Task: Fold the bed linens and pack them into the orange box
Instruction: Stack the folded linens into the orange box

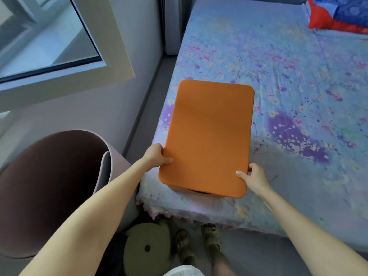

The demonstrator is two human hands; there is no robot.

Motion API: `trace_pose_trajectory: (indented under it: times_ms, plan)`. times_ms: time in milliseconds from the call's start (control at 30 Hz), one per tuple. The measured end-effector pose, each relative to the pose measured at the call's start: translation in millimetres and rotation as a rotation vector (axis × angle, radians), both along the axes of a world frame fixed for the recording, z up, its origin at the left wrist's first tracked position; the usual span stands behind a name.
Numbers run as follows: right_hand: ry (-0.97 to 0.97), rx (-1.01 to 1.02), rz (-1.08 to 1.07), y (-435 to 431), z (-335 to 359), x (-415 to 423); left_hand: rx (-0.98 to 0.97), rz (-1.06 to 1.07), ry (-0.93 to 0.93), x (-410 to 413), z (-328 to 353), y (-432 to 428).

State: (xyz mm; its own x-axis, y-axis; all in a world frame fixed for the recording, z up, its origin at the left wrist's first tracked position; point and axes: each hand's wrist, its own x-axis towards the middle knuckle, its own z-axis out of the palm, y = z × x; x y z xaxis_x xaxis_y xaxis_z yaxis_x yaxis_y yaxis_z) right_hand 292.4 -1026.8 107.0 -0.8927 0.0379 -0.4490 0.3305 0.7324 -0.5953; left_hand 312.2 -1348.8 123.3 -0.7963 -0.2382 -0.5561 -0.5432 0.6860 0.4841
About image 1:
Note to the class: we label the white framed window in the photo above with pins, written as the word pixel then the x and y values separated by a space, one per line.
pixel 52 43

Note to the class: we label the person's leg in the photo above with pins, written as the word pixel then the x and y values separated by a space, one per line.
pixel 188 260
pixel 221 262

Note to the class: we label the person's left leg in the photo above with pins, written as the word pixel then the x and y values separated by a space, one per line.
pixel 188 260

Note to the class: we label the person's left hand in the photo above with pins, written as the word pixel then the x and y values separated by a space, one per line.
pixel 155 157

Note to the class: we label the grey curtain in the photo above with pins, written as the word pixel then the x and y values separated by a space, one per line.
pixel 172 23

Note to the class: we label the orange plastic storage bin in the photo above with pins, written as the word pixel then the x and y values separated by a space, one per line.
pixel 201 193

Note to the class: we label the olive sandal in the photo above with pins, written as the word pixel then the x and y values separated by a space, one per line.
pixel 183 241
pixel 211 234

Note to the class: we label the person's right forearm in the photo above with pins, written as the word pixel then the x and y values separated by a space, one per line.
pixel 316 232

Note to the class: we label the person's right leg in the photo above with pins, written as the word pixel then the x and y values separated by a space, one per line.
pixel 221 262

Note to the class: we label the grey rolled mat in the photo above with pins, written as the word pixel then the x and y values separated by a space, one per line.
pixel 52 186

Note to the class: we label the blue floral patterned sheet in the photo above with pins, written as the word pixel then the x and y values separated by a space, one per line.
pixel 305 83

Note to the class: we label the person's white shorts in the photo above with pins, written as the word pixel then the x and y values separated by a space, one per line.
pixel 184 270

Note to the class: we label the red blue cloth item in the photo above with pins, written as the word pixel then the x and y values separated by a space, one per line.
pixel 339 11

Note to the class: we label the person's right hand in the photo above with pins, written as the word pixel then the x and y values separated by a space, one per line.
pixel 256 180

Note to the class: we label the person's left forearm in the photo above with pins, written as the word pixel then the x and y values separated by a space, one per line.
pixel 86 227

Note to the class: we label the white round stand base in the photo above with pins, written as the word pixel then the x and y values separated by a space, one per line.
pixel 146 250

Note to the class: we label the pink fringed bed skirt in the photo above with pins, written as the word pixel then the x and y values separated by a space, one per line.
pixel 172 212

